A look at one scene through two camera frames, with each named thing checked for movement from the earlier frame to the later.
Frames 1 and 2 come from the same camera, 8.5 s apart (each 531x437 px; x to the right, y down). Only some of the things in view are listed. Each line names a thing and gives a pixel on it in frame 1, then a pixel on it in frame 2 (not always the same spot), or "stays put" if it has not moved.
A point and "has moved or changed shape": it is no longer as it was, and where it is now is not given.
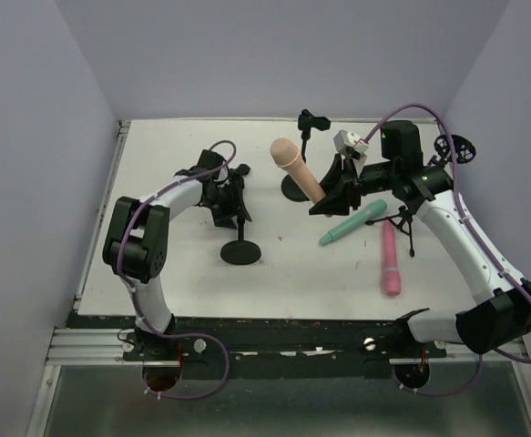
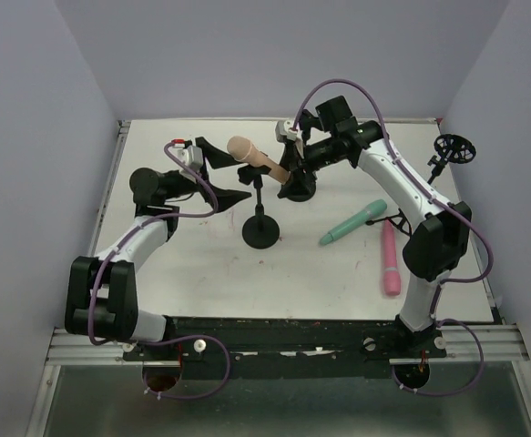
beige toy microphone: x=285 y=152 has moved or changed shape
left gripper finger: x=239 y=205 -> x=225 y=197
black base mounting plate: x=281 y=347 stays put
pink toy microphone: x=391 y=273 stays put
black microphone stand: x=240 y=252 -> x=260 y=230
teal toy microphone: x=372 y=210 stays put
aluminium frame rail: x=88 y=346 stays put
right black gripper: x=347 y=183 -> x=299 y=164
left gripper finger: x=222 y=217 -> x=216 y=157
